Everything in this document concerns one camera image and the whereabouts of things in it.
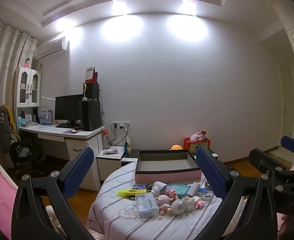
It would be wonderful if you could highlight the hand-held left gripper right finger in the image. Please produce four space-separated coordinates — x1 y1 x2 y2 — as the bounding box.
196 147 279 240

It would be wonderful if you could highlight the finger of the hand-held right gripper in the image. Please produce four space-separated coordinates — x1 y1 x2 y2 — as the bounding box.
280 136 294 159
249 149 287 174

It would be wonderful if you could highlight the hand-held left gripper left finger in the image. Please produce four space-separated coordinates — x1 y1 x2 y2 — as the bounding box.
11 146 95 240

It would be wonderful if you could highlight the small clear bag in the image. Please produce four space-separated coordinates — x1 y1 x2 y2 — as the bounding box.
197 187 214 203

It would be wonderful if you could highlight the teal clamshell case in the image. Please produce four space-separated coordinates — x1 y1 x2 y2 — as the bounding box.
167 184 190 198

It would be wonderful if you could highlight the pink black tray box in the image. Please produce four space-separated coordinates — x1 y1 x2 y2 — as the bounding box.
135 149 202 183

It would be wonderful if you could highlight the clear plastic box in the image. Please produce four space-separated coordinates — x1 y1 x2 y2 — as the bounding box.
135 192 160 218

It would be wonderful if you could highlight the person's right hand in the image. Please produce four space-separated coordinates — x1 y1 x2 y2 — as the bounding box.
277 214 291 240

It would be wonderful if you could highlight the white charger adapter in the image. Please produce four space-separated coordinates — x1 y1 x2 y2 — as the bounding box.
187 182 200 197

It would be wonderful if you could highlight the white nightstand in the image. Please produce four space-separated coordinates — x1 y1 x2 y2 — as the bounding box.
96 145 125 182

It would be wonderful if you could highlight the red storage crate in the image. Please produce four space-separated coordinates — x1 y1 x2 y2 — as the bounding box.
183 137 211 154

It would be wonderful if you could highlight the orange-capped water bottle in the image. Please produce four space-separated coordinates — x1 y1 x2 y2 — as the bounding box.
103 129 111 149

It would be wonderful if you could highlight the black keyboard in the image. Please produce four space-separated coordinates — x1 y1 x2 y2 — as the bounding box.
56 123 81 130

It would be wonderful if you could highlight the white desk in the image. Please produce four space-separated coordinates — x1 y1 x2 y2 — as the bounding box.
18 123 105 192

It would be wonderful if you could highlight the black office chair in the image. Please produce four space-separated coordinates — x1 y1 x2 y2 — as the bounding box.
10 136 46 177

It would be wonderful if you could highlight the white soft object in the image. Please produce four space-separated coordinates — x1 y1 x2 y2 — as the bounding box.
45 205 62 234

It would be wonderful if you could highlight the black-topped low cabinet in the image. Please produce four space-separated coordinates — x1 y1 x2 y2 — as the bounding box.
121 149 220 167

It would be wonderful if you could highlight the yellow blue snack bag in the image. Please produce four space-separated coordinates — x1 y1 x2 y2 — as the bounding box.
124 136 133 155

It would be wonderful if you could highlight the black computer tower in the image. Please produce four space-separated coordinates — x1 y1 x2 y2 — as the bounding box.
80 100 102 131

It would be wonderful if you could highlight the yellow highlighter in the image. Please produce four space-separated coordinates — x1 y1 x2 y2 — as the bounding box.
117 189 149 198

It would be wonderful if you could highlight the blue white packet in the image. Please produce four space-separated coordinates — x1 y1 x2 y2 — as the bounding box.
40 109 53 125

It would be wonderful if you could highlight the black computer monitor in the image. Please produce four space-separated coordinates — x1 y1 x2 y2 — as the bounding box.
55 94 84 127

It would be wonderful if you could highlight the row of books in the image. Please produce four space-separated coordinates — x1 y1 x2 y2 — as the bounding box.
25 107 40 124

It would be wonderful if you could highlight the black speaker box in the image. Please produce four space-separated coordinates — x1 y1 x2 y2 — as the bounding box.
83 82 100 101

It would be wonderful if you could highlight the grey black-white garment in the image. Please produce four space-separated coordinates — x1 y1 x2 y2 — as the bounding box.
0 106 21 154

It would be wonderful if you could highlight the yellow garment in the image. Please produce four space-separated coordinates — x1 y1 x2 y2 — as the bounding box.
0 104 19 133

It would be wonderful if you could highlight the red desk calendar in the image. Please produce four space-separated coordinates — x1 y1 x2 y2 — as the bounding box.
85 66 99 83

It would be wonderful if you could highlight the white glass-door cabinet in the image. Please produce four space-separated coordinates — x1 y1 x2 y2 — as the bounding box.
14 66 42 125

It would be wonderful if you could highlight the white air conditioner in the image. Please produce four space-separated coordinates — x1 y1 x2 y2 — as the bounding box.
34 37 70 60

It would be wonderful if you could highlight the striped beige curtain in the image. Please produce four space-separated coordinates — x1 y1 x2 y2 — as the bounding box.
0 15 37 155

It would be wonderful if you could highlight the ceiling spotlight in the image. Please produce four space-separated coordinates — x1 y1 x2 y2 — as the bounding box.
180 0 197 12
112 0 128 11

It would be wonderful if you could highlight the black power cable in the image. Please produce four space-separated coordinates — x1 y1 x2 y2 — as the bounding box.
110 123 128 146

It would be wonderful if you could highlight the white wall socket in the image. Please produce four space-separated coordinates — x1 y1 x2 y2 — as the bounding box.
112 121 131 129

